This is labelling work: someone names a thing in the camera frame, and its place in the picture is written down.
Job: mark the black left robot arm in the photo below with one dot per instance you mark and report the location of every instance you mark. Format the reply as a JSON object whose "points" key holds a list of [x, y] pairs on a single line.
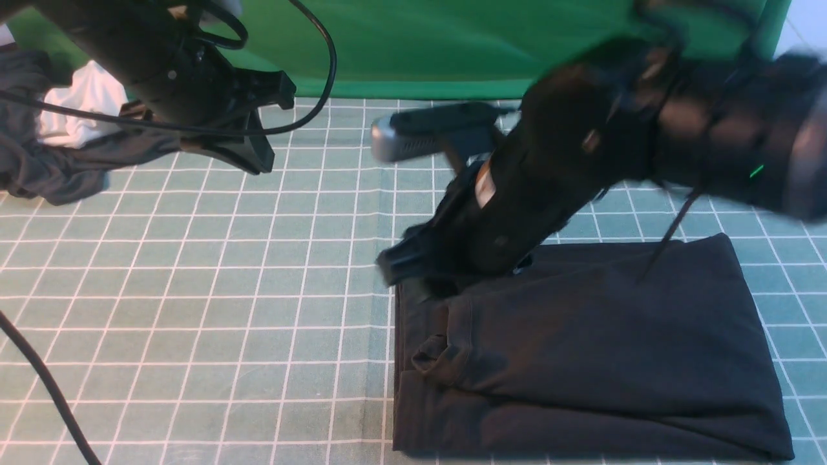
{"points": [[87, 24]]}

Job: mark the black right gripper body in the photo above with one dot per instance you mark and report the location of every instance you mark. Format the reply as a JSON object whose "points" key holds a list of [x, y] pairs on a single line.
{"points": [[582, 130]]}

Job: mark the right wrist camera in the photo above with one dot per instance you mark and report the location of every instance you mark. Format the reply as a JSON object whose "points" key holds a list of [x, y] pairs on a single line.
{"points": [[458, 130]]}

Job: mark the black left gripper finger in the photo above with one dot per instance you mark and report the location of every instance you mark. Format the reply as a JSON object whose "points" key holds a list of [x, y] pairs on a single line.
{"points": [[254, 89], [252, 154]]}

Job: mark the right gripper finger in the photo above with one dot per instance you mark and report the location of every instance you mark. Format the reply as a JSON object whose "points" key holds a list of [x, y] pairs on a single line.
{"points": [[436, 285], [422, 248]]}

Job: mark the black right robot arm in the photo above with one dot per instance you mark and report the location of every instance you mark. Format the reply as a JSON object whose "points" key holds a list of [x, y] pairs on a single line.
{"points": [[747, 130]]}

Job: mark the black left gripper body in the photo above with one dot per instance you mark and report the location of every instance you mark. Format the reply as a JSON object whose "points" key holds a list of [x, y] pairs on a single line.
{"points": [[182, 80]]}

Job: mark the dark crumpled garment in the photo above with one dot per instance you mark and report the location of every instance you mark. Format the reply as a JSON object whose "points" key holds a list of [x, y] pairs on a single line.
{"points": [[61, 175]]}

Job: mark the green checkered tablecloth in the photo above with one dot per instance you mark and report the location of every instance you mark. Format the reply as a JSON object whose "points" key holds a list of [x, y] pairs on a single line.
{"points": [[193, 314]]}

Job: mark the gray long-sleeved shirt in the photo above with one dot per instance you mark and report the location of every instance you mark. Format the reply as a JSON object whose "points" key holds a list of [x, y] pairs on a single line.
{"points": [[585, 354]]}

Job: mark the white crumpled cloth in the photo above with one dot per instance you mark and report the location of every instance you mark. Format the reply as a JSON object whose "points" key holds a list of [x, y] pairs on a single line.
{"points": [[92, 89]]}

